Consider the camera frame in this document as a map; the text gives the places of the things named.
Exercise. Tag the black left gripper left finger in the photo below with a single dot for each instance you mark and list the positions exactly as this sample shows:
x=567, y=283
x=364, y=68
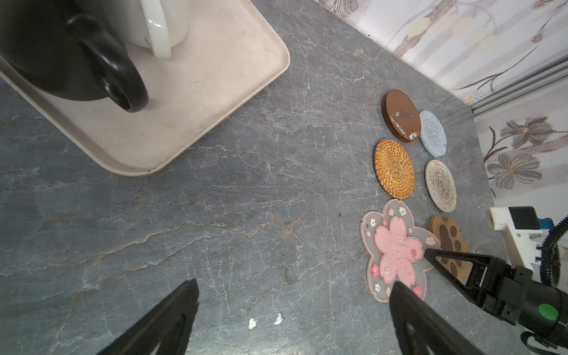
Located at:
x=163, y=330

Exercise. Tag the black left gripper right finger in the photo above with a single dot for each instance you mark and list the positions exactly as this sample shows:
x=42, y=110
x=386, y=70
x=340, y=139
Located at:
x=420, y=330

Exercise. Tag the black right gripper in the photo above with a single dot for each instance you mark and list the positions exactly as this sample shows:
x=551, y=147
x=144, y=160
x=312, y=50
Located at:
x=509, y=294

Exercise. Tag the brown paw shaped coaster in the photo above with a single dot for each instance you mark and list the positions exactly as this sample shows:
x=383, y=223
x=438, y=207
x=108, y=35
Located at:
x=448, y=232

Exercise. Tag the pink flower shaped coaster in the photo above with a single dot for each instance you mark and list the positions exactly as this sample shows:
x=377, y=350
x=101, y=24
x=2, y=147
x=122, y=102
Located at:
x=396, y=247

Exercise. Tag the cream woven round coaster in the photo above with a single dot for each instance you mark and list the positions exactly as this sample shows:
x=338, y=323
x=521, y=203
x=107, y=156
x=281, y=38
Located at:
x=441, y=186

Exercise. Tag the rattan woven round coaster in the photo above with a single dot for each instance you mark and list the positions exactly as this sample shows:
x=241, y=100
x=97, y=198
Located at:
x=394, y=169

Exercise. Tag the blue grey woven coaster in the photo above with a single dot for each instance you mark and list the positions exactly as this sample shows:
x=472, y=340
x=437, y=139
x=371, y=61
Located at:
x=433, y=135

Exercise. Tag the dark brown round coaster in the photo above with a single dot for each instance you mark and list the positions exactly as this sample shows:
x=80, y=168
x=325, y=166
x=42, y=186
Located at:
x=401, y=116

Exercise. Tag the beige plastic tray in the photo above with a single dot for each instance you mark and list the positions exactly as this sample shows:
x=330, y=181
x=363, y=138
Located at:
x=230, y=54

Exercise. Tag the black mug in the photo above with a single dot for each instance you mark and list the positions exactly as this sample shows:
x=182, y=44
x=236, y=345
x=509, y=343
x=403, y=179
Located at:
x=63, y=49

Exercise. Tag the white mug red inside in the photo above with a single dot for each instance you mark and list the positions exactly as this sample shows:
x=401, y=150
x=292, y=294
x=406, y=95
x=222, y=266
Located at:
x=157, y=25

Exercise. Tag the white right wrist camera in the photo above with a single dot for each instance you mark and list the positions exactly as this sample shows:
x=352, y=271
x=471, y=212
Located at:
x=523, y=233

